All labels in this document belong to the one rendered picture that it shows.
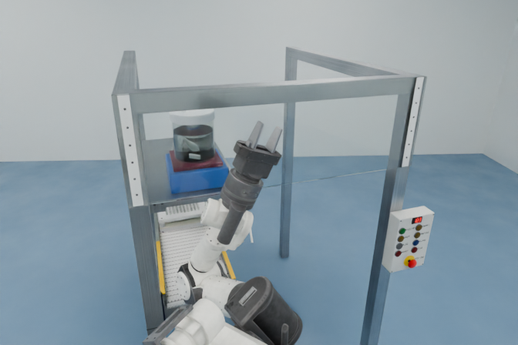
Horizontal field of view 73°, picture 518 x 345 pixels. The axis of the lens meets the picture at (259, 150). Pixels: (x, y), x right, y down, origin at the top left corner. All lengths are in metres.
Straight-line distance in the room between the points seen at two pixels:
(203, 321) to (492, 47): 5.03
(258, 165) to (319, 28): 3.71
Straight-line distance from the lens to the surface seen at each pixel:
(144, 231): 1.19
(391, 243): 1.58
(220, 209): 0.86
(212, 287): 0.99
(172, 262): 1.65
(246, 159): 0.79
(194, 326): 0.66
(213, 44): 4.36
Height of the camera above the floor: 1.82
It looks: 22 degrees down
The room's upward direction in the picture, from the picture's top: straight up
